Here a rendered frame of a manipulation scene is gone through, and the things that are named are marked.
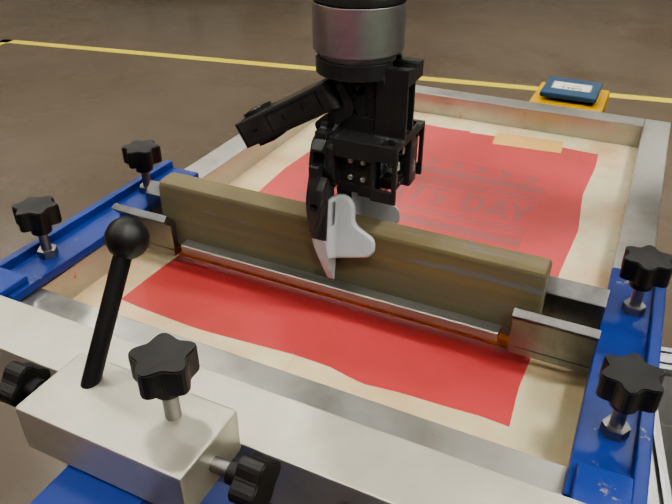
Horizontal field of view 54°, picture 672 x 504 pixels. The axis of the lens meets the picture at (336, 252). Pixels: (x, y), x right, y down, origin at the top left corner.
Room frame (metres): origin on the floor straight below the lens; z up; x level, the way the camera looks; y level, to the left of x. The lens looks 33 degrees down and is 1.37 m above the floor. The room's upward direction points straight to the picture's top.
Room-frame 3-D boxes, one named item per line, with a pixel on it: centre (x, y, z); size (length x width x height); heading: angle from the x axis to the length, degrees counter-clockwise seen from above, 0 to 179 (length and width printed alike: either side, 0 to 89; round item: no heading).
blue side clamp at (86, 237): (0.64, 0.26, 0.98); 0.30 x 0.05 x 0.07; 155
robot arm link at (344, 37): (0.55, -0.02, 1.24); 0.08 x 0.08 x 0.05
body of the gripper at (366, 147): (0.54, -0.03, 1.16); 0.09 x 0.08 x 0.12; 65
